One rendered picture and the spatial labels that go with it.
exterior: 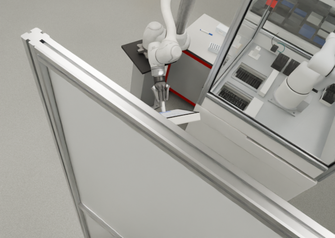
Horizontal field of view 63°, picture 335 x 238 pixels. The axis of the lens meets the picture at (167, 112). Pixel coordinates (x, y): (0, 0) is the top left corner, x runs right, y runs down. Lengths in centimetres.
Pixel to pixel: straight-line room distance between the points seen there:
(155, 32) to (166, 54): 73
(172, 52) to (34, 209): 174
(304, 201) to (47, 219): 239
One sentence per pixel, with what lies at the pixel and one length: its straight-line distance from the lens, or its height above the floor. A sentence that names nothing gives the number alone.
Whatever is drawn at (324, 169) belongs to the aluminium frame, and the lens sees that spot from 197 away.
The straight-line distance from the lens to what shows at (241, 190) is 47.
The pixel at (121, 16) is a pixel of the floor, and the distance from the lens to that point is 418.
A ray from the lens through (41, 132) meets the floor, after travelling 293.
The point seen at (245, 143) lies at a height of 86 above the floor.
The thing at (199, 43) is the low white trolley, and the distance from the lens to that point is 275.
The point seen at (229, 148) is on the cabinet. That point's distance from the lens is 216.
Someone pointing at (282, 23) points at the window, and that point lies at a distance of 146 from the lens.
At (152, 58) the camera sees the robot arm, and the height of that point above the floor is 127.
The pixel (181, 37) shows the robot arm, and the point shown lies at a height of 104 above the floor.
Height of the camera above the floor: 245
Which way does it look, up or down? 53 degrees down
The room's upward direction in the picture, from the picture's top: 17 degrees clockwise
